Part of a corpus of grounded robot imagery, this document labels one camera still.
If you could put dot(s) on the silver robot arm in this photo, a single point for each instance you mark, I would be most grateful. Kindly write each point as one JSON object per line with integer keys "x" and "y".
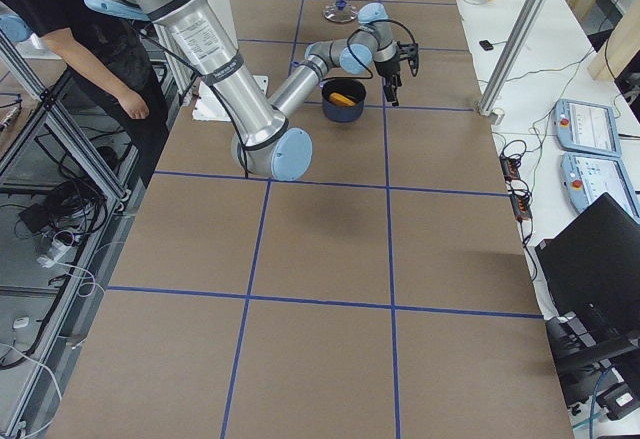
{"x": 265, "y": 144}

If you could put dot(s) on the yellow corn cob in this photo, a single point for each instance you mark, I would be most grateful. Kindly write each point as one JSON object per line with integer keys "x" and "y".
{"x": 339, "y": 100}

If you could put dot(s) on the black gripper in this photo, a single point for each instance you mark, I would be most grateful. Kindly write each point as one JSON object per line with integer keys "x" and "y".
{"x": 387, "y": 68}

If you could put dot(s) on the teach pendant far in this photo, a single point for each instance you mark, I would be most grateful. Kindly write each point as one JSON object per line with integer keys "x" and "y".
{"x": 586, "y": 127}

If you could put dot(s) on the person in black clothes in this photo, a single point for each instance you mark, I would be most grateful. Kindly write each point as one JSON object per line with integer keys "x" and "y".
{"x": 110, "y": 65}

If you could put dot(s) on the aluminium frame post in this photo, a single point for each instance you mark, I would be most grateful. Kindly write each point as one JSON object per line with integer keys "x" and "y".
{"x": 515, "y": 42}

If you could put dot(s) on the blue saucepan with handle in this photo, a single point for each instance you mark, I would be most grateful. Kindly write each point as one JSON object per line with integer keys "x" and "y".
{"x": 310, "y": 77}

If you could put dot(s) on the glass lid with blue knob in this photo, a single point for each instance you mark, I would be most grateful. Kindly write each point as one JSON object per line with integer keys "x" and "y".
{"x": 340, "y": 12}

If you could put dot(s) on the teach pendant near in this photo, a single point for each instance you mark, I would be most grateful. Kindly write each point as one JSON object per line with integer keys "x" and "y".
{"x": 588, "y": 176}

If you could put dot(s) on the black laptop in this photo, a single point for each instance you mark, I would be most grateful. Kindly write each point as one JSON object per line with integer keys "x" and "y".
{"x": 595, "y": 260}

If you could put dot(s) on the brown table mat with grid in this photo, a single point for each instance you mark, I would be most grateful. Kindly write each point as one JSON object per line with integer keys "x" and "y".
{"x": 385, "y": 295}

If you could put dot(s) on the small black device on table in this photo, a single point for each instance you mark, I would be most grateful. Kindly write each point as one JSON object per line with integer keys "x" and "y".
{"x": 486, "y": 45}

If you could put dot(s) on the teach pendant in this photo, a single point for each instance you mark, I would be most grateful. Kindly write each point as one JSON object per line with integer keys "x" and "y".
{"x": 588, "y": 176}
{"x": 586, "y": 127}

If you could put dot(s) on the black usb hub with cables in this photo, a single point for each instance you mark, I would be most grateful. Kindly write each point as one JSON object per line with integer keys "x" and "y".
{"x": 519, "y": 193}

